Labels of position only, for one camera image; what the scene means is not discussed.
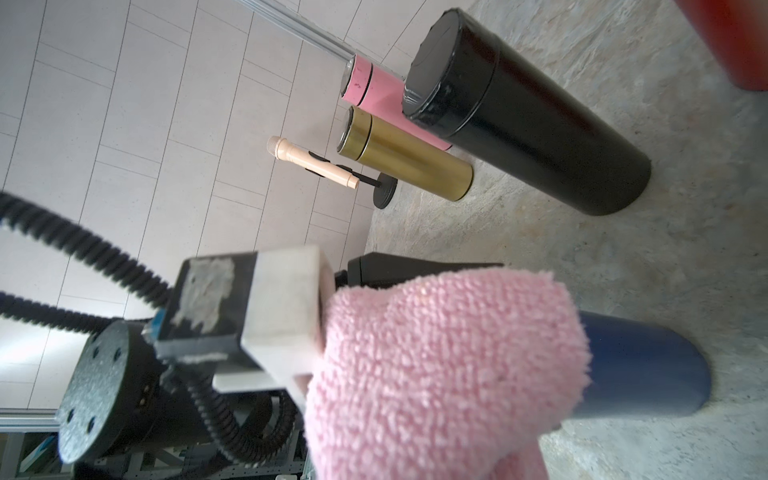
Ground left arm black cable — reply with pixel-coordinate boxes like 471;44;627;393
0;190;301;469

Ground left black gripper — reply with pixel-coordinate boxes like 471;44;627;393
53;317;301;466

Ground red thermos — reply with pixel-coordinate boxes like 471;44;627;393
675;0;767;91

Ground gold thermos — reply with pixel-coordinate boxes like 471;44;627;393
336;106;474;202

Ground black thermos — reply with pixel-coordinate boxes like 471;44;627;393
402;8;652;216

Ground pink thermos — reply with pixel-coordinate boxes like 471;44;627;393
340;55;451;151

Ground blue thermos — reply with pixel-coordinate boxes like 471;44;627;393
572;311;712;419

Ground beige microphone on black stand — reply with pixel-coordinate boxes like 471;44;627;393
267;136;398;210

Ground pink cloth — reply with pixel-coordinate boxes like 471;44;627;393
305;268;591;479

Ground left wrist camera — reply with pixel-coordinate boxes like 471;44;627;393
149;245;336;411

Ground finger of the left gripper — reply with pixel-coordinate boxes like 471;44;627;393
334;252;503;289

